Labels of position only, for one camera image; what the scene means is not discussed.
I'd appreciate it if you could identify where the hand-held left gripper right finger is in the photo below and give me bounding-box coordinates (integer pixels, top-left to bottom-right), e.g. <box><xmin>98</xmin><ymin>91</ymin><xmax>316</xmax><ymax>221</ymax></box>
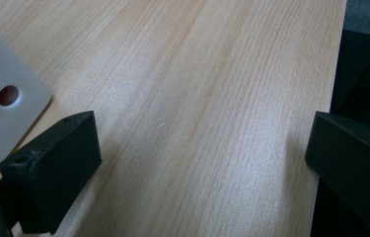
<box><xmin>304</xmin><ymin>111</ymin><xmax>370</xmax><ymax>237</ymax></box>

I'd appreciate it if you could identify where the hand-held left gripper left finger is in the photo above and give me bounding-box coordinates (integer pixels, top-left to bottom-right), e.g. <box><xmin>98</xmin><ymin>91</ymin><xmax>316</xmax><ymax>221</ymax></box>
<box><xmin>0</xmin><ymin>110</ymin><xmax>104</xmax><ymax>236</ymax></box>

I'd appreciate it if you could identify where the white plastic basket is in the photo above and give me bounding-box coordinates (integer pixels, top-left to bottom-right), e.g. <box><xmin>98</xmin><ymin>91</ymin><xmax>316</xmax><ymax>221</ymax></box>
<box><xmin>0</xmin><ymin>13</ymin><xmax>53</xmax><ymax>179</ymax></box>

